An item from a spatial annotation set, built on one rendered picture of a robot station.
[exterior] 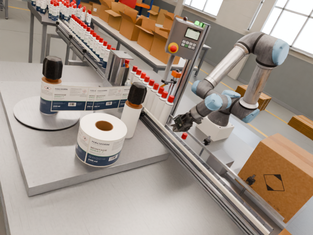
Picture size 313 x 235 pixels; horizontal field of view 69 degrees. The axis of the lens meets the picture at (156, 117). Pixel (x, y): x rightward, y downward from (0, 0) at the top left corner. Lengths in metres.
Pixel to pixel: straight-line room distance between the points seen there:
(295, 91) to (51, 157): 6.21
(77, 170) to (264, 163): 0.87
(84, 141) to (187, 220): 0.53
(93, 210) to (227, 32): 7.20
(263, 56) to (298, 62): 5.39
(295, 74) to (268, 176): 5.57
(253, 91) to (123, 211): 0.96
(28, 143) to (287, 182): 1.16
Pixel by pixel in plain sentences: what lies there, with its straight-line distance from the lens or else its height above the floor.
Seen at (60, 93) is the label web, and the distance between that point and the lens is 1.19.
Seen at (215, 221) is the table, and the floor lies 0.83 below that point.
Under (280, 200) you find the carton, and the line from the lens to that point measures 1.28.
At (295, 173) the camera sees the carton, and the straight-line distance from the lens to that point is 1.21.
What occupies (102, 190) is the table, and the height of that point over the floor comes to 0.83.
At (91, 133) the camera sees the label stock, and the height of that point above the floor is 1.02.
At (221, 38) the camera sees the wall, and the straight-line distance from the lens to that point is 7.81.
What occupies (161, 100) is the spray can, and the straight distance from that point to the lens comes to 1.36.
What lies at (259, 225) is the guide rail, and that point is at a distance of 1.11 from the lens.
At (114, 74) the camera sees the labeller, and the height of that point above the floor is 1.00.
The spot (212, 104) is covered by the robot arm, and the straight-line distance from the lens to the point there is 1.07.
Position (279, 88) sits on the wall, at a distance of 6.82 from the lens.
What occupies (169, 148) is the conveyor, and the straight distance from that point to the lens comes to 1.30.
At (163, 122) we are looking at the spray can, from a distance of 1.39.
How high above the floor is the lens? 1.59
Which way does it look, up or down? 28 degrees down
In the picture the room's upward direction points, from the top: 20 degrees clockwise
